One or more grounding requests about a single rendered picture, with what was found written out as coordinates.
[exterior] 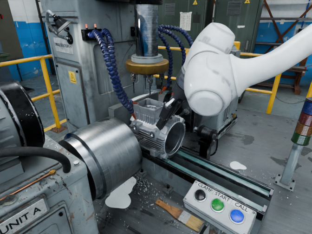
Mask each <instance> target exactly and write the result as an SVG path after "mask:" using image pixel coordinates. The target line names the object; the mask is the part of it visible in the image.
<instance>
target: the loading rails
mask: <svg viewBox="0 0 312 234"><path fill-rule="evenodd" d="M141 151H142V159H143V161H142V167H141V169H140V171H139V172H138V173H137V175H138V176H140V177H142V178H143V177H144V176H146V175H149V176H151V177H152V178H154V179H155V180H157V181H159V182H160V183H162V184H164V186H163V188H162V190H163V191H164V192H166V193H167V194H170V193H171V192H172V191H175V192H177V193H179V194H180V195H182V196H184V197H185V195H186V194H187V193H188V191H189V189H190V188H191V186H192V185H193V183H194V182H195V180H197V181H199V182H200V183H202V184H204V185H206V186H208V187H210V188H212V189H214V190H216V191H217V192H219V193H221V194H223V195H225V196H227V197H229V198H231V199H233V200H234V201H236V202H238V203H240V204H242V205H244V206H246V207H248V208H250V209H252V210H253V211H255V212H257V215H256V218H255V222H254V224H253V227H252V229H251V232H250V234H258V232H259V230H260V227H261V224H262V221H263V219H264V218H265V216H266V213H267V210H268V207H269V204H270V201H271V199H272V196H273V193H274V190H275V189H273V188H271V187H269V186H267V185H265V184H262V183H260V182H258V181H255V180H253V179H251V178H249V177H246V176H244V175H242V174H240V173H237V172H235V171H233V170H231V169H228V168H226V167H224V166H221V165H219V164H217V163H215V162H213V161H210V160H208V159H206V158H204V157H201V156H199V155H197V154H195V153H192V152H190V151H188V150H186V149H183V148H181V147H179V149H178V151H177V153H176V154H175V155H174V156H173V157H171V158H167V160H165V159H164V158H162V159H160V158H158V157H154V156H152V155H150V151H149V150H147V151H144V150H141ZM168 161H169V162H168Z"/></svg>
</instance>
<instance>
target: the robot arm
mask: <svg viewBox="0 0 312 234"><path fill-rule="evenodd" d="M234 39H235V35H234V34H233V32H232V31H231V30H230V29H229V28H228V27H227V26H225V25H223V24H220V23H210V24H209V25H208V26H207V27H205V28H204V29H203V31H202V32H201V33H200V34H199V35H198V37H197V38H196V40H195V41H194V43H193V44H192V46H191V48H190V50H189V52H188V54H187V56H186V59H185V63H184V65H183V66H182V68H181V70H180V71H179V73H178V75H177V76H176V82H175V84H174V86H173V88H172V91H173V95H172V96H171V97H170V100H169V102H164V104H163V108H162V111H161V113H160V115H159V117H160V119H159V120H158V122H157V124H156V127H157V128H158V129H159V130H162V129H163V127H164V126H165V124H166V123H167V122H168V120H169V119H172V117H171V116H172V115H174V114H175V113H176V112H177V110H178V109H179V108H180V107H181V105H182V104H183V103H184V102H185V101H186V100H187V101H188V104H189V106H190V108H191V109H192V110H193V111H194V112H195V113H197V114H199V115H202V116H207V117H211V116H216V115H218V114H220V113H222V112H223V111H224V110H225V109H226V108H227V107H228V106H229V104H230V102H231V101H232V100H234V99H235V98H238V97H240V96H241V94H242V93H243V92H244V90H245V89H246V88H248V87H250V86H252V85H255V84H257V83H260V82H263V81H265V80H268V79H270V78H273V77H275V76H277V75H279V74H281V73H283V72H285V71H286V70H288V69H290V68H291V67H293V66H294V65H296V64H297V63H299V62H300V61H302V60H303V59H305V58H307V57H308V56H310V55H311V54H312V23H311V24H310V25H309V26H308V27H306V28H305V29H303V30H302V31H300V32H299V33H297V34H296V35H295V36H293V37H292V38H290V39H289V40H288V41H286V42H285V43H283V44H282V45H280V46H279V47H277V48H276V49H274V50H272V51H271V52H269V53H267V54H264V55H261V56H258V57H255V58H248V59H242V58H238V57H236V56H234V55H233V54H229V53H230V52H231V50H232V47H233V44H234Z"/></svg>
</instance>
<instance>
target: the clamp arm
mask: <svg viewBox="0 0 312 234"><path fill-rule="evenodd" d="M197 116H198V114H197V113H195V112H194V111H193V110H192V111H191V116H190V119H191V122H190V133H194V132H196V131H194V130H196V128H197Z"/></svg>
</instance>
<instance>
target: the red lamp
mask: <svg viewBox="0 0 312 234"><path fill-rule="evenodd" d="M298 121H299V122H300V123H301V124H304V125H308V126H312V115H309V114H306V113H304V112H303V111H301V113H300V116H299V119H298Z"/></svg>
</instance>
